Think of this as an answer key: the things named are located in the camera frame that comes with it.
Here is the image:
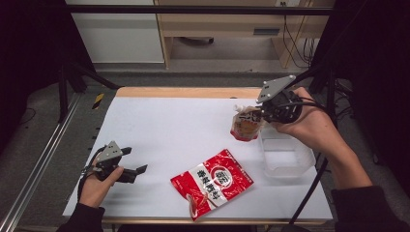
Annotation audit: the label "wooden table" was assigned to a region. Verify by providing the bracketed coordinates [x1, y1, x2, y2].
[89, 86, 327, 226]

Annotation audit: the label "person's left hand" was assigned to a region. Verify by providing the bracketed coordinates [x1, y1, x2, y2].
[78, 163, 126, 208]

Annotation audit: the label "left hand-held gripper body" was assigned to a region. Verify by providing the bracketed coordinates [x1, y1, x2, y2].
[85, 140, 126, 184]

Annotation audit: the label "small orange spout pouch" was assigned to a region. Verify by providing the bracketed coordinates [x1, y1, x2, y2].
[229, 103, 267, 143]

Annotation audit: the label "white cabinet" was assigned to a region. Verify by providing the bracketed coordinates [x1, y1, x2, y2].
[65, 0, 165, 65]

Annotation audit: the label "black horizontal bar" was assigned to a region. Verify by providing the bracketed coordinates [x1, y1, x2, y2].
[66, 4, 335, 16]

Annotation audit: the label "red and white sauce pouch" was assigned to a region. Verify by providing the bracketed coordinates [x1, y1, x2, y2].
[169, 148, 255, 222]

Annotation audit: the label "left hand-held gripper cable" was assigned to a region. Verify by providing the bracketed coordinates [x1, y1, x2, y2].
[76, 146, 108, 205]

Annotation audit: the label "black curtain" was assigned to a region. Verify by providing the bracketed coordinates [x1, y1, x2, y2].
[0, 0, 95, 156]
[310, 0, 410, 196]

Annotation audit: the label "yellow and black tape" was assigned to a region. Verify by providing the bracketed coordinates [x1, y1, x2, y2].
[92, 92, 106, 110]

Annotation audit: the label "hand-held gripper cable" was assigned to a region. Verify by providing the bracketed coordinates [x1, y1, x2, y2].
[279, 100, 331, 225]
[76, 146, 108, 205]

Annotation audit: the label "light wooden desk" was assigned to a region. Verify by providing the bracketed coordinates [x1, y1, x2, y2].
[154, 0, 337, 70]

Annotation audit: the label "clear plastic container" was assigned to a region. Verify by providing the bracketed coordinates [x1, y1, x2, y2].
[258, 122, 317, 180]

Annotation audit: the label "right hand-held gripper cable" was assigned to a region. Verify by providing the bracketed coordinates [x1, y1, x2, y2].
[279, 100, 331, 225]

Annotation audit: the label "white paper sheet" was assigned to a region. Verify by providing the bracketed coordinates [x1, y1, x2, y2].
[62, 96, 334, 222]

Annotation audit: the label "person's right hand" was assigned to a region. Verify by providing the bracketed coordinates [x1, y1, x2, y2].
[273, 87, 351, 161]

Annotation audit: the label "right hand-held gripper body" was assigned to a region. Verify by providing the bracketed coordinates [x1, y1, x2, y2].
[256, 74, 305, 125]

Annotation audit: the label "hanging black desk cables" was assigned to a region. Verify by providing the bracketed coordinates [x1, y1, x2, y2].
[281, 14, 318, 70]

